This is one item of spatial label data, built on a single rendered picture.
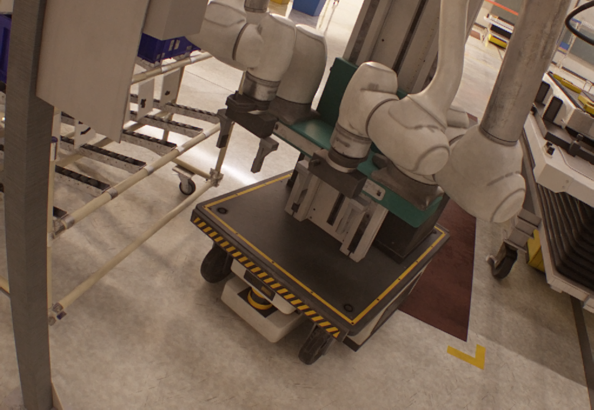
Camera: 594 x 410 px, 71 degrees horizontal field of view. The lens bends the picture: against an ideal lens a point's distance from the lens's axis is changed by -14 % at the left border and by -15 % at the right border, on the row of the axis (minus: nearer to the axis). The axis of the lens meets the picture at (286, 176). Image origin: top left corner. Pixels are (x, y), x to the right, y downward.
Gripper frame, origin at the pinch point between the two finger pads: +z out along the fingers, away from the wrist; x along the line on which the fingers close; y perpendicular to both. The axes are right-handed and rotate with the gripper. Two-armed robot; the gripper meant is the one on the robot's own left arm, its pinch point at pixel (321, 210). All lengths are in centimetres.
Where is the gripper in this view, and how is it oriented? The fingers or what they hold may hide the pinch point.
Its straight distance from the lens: 117.9
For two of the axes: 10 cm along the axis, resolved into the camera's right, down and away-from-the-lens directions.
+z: -3.1, 8.3, 4.7
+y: -5.9, 2.2, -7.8
